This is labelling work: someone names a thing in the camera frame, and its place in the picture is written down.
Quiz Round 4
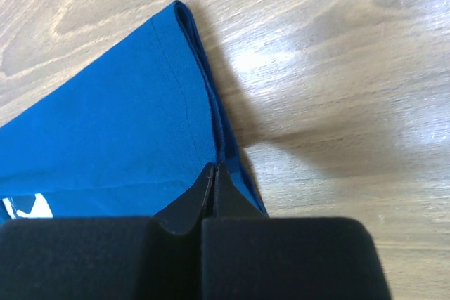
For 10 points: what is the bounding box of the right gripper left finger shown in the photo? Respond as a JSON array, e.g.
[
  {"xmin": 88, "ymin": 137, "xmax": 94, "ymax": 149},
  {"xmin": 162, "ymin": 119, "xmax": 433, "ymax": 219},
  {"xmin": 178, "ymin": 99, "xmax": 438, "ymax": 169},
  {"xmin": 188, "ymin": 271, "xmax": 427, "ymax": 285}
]
[{"xmin": 153, "ymin": 163, "xmax": 214, "ymax": 235}]

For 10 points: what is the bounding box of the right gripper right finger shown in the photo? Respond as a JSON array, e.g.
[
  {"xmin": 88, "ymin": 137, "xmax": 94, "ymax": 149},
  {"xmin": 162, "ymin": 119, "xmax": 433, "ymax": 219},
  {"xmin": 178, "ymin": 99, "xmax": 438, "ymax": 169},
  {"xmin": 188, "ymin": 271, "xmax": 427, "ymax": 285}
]
[{"xmin": 213, "ymin": 164, "xmax": 267, "ymax": 219}]

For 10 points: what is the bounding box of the blue t-shirt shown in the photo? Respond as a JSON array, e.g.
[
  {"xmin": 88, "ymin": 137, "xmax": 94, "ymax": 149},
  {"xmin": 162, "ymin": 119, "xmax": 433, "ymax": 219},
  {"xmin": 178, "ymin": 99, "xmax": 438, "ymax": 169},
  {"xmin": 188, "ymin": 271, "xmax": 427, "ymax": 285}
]
[{"xmin": 1, "ymin": 1, "xmax": 265, "ymax": 221}]

